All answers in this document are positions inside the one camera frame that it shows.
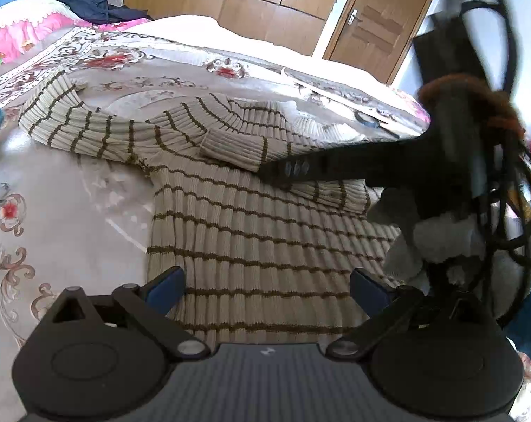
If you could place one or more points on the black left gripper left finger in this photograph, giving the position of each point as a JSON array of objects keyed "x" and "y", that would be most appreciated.
[{"x": 147, "y": 308}]

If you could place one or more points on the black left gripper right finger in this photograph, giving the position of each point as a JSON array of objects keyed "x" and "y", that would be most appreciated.
[{"x": 388, "y": 310}]

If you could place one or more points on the beige brown striped sweater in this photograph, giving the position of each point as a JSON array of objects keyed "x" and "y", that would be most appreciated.
[{"x": 263, "y": 264}]

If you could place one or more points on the dark navy clothes pile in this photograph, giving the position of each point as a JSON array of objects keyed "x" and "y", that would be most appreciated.
[{"x": 101, "y": 12}]

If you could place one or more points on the grey gloved right hand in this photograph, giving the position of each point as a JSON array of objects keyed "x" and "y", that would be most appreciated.
[{"x": 435, "y": 240}]

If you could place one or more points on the floral satin bedspread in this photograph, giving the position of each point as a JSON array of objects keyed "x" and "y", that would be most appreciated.
[{"x": 68, "y": 219}]

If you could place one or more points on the wooden door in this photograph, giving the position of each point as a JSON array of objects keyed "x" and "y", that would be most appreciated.
[{"x": 374, "y": 35}]

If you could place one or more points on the pink floral quilt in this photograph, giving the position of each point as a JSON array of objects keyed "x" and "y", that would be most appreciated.
[{"x": 24, "y": 23}]

